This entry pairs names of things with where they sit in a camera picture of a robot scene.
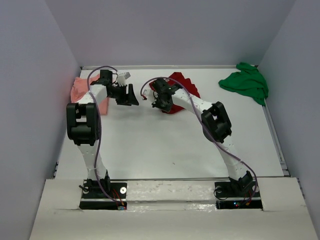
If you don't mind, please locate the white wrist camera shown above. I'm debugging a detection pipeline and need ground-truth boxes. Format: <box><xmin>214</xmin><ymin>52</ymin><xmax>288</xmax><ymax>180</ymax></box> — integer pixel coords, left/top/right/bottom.
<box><xmin>141</xmin><ymin>89</ymin><xmax>158</xmax><ymax>102</ymax></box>
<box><xmin>115</xmin><ymin>72</ymin><xmax>131</xmax><ymax>87</ymax></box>

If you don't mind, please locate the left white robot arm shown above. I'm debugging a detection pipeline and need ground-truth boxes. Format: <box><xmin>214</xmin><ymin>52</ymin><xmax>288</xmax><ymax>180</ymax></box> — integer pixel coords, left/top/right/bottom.
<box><xmin>66</xmin><ymin>66</ymin><xmax>139</xmax><ymax>202</ymax></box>

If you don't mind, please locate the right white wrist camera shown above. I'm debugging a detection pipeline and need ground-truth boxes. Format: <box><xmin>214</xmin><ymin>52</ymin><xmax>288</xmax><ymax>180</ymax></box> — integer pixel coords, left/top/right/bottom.
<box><xmin>141</xmin><ymin>89</ymin><xmax>158</xmax><ymax>102</ymax></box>

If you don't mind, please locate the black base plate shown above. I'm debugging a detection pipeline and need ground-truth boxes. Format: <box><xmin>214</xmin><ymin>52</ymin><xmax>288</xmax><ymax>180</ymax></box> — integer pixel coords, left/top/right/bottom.
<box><xmin>78</xmin><ymin>181</ymin><xmax>128</xmax><ymax>211</ymax></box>
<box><xmin>213</xmin><ymin>181</ymin><xmax>263</xmax><ymax>210</ymax></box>

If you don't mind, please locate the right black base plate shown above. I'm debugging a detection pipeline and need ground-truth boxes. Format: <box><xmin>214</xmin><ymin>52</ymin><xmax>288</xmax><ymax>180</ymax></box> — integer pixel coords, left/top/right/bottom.
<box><xmin>213</xmin><ymin>181</ymin><xmax>263</xmax><ymax>210</ymax></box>

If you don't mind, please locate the red t shirt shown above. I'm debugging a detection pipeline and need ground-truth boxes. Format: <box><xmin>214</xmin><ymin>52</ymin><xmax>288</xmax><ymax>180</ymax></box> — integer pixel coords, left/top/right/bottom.
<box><xmin>148</xmin><ymin>72</ymin><xmax>200</xmax><ymax>115</ymax></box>

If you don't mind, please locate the pink t shirt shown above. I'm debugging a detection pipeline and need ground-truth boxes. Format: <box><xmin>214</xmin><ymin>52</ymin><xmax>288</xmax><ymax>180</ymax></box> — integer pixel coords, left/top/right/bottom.
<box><xmin>70</xmin><ymin>77</ymin><xmax>109</xmax><ymax>115</ymax></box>

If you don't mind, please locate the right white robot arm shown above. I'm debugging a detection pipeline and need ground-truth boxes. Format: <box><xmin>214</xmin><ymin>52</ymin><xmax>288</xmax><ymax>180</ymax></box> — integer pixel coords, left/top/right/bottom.
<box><xmin>144</xmin><ymin>78</ymin><xmax>258</xmax><ymax>199</ymax></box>

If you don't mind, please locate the green t shirt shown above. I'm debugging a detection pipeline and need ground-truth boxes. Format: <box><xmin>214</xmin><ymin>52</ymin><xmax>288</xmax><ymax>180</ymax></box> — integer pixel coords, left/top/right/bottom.
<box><xmin>218</xmin><ymin>62</ymin><xmax>269</xmax><ymax>107</ymax></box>

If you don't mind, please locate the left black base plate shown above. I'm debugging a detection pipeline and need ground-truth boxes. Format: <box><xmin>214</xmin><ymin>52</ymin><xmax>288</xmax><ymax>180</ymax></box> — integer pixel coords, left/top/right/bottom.
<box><xmin>78</xmin><ymin>181</ymin><xmax>128</xmax><ymax>211</ymax></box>

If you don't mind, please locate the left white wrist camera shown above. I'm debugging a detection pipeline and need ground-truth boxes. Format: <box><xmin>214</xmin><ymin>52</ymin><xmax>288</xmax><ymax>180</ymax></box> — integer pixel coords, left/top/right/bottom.
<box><xmin>115</xmin><ymin>72</ymin><xmax>131</xmax><ymax>87</ymax></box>

